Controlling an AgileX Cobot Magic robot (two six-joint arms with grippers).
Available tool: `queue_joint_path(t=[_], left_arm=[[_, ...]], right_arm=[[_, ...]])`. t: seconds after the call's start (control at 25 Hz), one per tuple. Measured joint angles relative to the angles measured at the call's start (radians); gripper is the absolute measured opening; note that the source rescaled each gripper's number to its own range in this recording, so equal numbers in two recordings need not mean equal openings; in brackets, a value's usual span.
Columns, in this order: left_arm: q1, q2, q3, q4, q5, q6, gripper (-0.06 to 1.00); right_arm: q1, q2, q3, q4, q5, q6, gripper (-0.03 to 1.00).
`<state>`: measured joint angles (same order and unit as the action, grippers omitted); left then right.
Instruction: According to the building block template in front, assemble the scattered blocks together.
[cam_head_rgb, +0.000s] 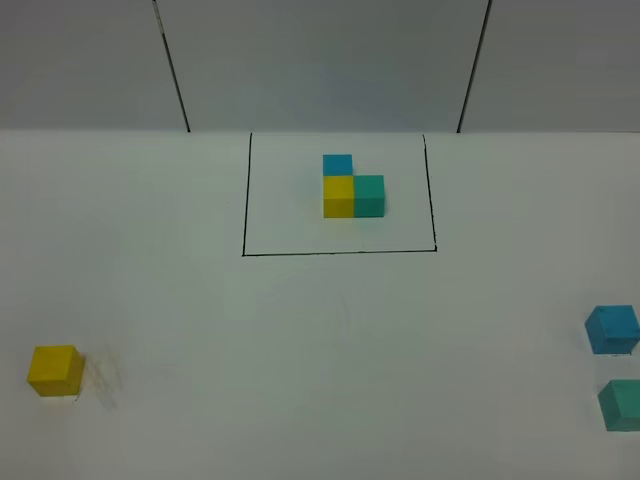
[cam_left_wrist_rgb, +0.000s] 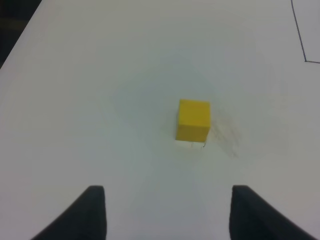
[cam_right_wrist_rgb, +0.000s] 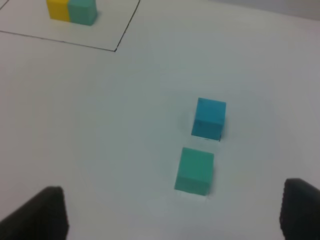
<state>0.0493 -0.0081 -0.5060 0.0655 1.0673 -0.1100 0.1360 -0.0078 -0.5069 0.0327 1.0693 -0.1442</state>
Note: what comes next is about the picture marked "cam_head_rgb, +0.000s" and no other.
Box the yellow template cube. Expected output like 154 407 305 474
323 175 355 218

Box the green template cube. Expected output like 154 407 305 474
354 175 386 218

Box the blue template cube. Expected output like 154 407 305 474
323 154 353 177

